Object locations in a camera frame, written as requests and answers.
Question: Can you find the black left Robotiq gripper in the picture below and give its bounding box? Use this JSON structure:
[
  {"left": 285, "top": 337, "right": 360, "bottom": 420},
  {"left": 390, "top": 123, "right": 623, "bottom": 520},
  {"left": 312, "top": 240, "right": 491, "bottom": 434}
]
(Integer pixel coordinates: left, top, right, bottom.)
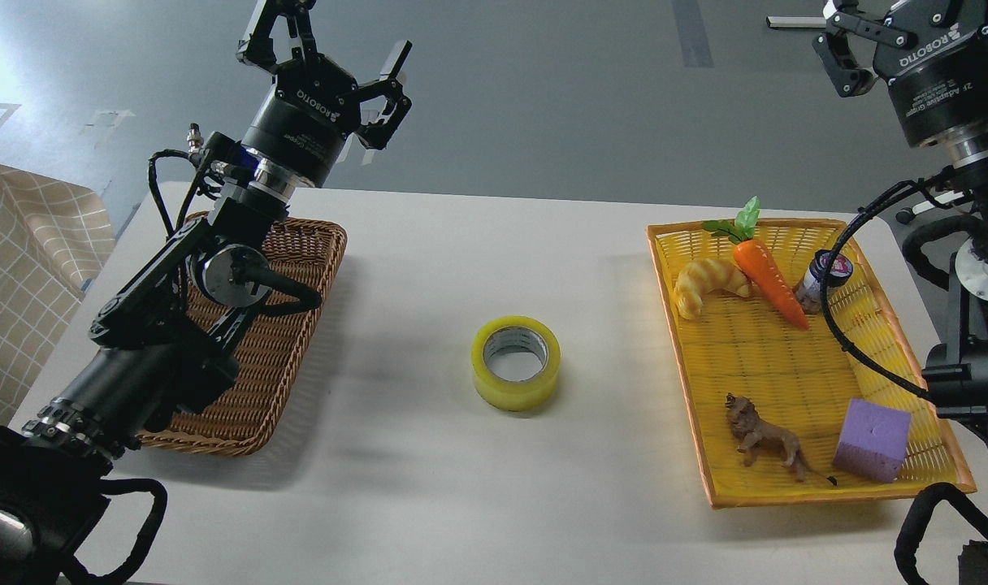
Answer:
[{"left": 236, "top": 0, "right": 413, "bottom": 189}]

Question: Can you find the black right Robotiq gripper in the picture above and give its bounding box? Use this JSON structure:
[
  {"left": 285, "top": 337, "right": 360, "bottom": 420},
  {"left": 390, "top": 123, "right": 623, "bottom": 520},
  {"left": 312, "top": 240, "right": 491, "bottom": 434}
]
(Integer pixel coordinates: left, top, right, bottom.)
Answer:
[{"left": 812, "top": 0, "right": 988, "bottom": 150}]

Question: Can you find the yellow tape roll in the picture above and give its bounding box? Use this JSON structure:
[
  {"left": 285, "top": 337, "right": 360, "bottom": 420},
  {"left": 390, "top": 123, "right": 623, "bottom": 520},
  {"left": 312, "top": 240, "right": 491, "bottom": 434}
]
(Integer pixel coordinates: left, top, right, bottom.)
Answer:
[{"left": 470, "top": 315, "right": 562, "bottom": 412}]

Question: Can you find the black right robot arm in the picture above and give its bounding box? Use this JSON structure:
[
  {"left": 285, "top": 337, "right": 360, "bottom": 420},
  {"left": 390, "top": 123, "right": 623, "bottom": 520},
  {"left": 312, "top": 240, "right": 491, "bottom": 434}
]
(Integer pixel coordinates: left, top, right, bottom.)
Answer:
[{"left": 813, "top": 1, "right": 988, "bottom": 584}]

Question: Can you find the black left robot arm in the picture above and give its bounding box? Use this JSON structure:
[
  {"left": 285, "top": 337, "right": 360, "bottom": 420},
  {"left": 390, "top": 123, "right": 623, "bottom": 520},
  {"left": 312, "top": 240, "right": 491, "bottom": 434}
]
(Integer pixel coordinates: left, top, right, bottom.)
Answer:
[{"left": 0, "top": 1, "right": 412, "bottom": 584}]

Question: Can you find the white stand base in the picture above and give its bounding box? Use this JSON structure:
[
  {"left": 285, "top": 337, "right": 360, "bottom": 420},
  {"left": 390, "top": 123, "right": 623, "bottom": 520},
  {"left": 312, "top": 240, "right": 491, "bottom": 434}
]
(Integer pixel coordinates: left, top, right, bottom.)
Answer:
[{"left": 765, "top": 15, "right": 826, "bottom": 30}]

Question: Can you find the white wheeled stand leg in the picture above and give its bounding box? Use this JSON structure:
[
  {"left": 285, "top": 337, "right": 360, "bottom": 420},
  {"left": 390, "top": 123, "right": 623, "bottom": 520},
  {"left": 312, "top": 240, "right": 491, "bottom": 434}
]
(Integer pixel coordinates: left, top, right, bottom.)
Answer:
[{"left": 895, "top": 190, "right": 973, "bottom": 225}]

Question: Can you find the toy orange carrot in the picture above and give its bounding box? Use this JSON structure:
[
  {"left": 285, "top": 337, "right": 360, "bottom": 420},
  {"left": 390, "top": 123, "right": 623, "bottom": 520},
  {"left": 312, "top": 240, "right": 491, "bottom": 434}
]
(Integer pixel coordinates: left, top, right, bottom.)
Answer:
[{"left": 700, "top": 196, "right": 810, "bottom": 331}]

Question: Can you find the small dark jar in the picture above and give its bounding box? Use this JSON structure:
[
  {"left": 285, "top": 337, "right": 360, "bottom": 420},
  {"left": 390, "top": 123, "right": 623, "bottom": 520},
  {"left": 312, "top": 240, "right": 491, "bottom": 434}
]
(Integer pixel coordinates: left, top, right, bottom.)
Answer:
[{"left": 794, "top": 249, "right": 855, "bottom": 314}]

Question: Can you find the toy croissant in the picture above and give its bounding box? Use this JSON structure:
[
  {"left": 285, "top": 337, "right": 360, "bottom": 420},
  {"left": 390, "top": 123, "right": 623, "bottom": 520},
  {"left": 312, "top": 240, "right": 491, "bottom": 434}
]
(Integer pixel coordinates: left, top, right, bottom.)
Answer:
[{"left": 674, "top": 258, "right": 753, "bottom": 321}]

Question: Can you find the beige checkered cloth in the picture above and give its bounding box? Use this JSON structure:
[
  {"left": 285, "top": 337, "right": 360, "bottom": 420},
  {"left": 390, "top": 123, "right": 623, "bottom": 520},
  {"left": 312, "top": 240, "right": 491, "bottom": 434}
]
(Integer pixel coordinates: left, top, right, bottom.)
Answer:
[{"left": 0, "top": 163, "right": 115, "bottom": 423}]

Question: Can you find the brown wicker basket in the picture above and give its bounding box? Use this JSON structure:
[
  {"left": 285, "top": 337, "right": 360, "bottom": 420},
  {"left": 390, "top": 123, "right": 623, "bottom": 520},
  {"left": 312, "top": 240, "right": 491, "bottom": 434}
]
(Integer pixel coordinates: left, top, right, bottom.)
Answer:
[{"left": 137, "top": 218, "right": 348, "bottom": 457}]

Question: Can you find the yellow plastic basket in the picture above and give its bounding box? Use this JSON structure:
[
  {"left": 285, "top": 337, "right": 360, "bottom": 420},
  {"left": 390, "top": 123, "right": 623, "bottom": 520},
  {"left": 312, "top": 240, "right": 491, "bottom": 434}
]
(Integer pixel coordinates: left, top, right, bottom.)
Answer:
[{"left": 647, "top": 221, "right": 977, "bottom": 509}]

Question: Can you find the brown toy lion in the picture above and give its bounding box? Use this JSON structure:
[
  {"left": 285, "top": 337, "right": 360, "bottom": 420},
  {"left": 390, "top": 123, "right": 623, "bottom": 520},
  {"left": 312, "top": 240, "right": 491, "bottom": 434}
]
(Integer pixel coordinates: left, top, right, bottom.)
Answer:
[{"left": 725, "top": 393, "right": 839, "bottom": 488}]

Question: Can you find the purple foam cube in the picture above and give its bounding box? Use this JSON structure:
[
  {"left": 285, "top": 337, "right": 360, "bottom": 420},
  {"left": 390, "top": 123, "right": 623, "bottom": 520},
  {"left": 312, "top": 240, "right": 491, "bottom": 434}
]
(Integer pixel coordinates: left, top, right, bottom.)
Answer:
[{"left": 832, "top": 397, "right": 912, "bottom": 483}]

